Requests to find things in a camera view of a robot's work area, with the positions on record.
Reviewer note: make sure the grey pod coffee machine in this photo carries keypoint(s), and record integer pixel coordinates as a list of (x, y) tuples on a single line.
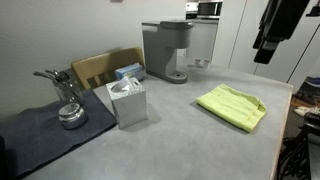
[(160, 50)]

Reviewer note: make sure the white tissue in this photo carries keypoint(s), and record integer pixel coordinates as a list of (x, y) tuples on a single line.
[(121, 85)]

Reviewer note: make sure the plain white closet door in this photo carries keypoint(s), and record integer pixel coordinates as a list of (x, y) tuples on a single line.
[(226, 33), (293, 56)]

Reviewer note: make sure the microwave oven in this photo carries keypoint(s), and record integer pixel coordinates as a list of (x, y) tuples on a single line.
[(209, 8)]

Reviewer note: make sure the dark blue cloth mat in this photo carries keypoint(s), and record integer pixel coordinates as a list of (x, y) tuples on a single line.
[(36, 136)]

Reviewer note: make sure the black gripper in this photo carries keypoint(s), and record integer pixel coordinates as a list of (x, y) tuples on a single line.
[(283, 20)]

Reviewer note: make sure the grey kitchen counter cabinet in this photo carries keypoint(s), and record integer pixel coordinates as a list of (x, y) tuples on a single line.
[(203, 40)]

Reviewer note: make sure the grey cube tissue box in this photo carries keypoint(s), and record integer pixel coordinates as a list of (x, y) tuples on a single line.
[(131, 106)]

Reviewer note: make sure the dark striped bag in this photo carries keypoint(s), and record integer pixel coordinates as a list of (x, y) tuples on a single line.
[(310, 90)]

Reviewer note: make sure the glass utensil jar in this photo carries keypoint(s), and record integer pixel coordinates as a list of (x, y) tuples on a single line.
[(68, 91)]

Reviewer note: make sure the black mounted device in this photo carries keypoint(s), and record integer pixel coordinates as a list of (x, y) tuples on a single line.
[(315, 11)]

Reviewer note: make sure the blue tissue pack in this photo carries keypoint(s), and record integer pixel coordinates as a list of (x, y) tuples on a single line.
[(128, 71)]

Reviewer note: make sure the round silver tin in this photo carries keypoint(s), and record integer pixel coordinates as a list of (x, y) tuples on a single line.
[(71, 116)]

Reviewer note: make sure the yellow microfibre towel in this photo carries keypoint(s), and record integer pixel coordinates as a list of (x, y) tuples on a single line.
[(230, 105)]

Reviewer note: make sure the coffee pod with red lid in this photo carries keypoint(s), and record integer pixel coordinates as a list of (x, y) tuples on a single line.
[(198, 62), (206, 63)]

